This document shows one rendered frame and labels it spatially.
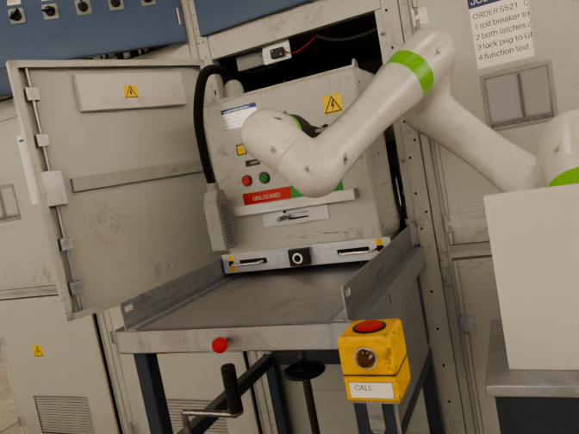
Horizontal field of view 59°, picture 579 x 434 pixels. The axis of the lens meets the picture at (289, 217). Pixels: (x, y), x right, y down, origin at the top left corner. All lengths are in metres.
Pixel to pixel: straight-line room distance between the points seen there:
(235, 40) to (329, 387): 1.23
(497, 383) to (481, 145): 0.57
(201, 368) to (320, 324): 1.11
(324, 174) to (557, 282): 0.44
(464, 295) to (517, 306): 0.70
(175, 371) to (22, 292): 0.87
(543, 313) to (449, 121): 0.56
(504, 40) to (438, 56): 0.37
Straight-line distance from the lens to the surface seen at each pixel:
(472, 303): 1.64
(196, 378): 2.12
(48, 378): 2.68
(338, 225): 1.46
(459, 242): 1.60
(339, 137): 1.05
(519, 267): 0.92
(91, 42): 1.95
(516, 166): 1.23
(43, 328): 2.59
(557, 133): 1.08
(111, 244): 1.67
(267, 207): 1.49
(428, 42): 1.24
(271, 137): 1.03
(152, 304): 1.37
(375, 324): 0.78
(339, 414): 1.92
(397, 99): 1.15
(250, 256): 1.58
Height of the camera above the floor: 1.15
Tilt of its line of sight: 5 degrees down
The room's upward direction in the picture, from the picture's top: 10 degrees counter-clockwise
